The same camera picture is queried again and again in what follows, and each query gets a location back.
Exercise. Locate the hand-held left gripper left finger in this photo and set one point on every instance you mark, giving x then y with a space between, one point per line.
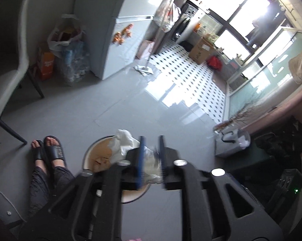
140 165

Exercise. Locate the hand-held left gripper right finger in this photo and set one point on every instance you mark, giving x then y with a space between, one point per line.
162 163

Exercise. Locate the clear plastic wrap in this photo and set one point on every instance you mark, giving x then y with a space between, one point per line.
123 143

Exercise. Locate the round white trash bin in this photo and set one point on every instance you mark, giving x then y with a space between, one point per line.
133 197

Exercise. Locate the brown paper liner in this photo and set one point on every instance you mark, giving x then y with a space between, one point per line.
100 152

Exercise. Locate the grey square bucket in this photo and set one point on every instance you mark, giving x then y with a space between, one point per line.
226 148

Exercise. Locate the dry twig bundle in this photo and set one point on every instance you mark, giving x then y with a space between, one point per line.
228 124

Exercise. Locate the person's legs in sandals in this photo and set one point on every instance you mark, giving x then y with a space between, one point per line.
61 178

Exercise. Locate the black slipper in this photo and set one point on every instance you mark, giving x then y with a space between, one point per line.
39 153
56 154

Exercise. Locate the white flat mop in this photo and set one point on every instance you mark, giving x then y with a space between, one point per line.
144 69

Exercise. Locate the person's left leg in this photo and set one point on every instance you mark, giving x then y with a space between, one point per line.
39 188

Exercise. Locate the red bag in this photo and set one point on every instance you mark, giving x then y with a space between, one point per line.
215 62

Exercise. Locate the small beige cardboard box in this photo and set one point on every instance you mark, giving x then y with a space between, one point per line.
144 49

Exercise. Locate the large brown cardboard box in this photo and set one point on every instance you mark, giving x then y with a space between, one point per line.
201 51

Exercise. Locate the small black bag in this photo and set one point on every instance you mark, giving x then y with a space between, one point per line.
187 46

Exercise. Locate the pack of water bottles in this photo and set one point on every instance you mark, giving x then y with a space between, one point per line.
73 62

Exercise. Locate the fridge magnet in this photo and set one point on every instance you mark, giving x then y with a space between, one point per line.
120 41
117 35
128 27
129 34

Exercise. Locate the black backpack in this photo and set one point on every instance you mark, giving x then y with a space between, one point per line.
286 135

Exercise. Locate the black device with green light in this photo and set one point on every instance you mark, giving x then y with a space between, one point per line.
289 188

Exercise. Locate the glass sliding door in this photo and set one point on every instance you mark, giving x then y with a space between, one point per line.
266 80

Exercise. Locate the orange carton box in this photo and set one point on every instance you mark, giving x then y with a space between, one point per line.
46 65

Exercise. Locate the orange bottle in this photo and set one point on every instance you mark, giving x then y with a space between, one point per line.
197 27

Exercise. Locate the dark kitchen appliance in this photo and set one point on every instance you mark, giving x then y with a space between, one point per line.
183 22

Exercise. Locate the hanging white plastic bag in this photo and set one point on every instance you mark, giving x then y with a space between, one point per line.
172 17

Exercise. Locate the white plastic bag with goods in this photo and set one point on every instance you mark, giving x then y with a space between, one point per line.
55 41

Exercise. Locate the stainless steel cabinet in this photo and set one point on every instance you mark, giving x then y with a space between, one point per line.
161 12

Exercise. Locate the grey chair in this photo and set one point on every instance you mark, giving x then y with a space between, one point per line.
5 80

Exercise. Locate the white fridge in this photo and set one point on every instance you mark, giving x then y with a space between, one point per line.
125 5

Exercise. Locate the beige cloth bag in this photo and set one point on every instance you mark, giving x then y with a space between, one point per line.
301 65

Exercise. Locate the large window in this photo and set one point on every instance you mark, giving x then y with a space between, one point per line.
243 12

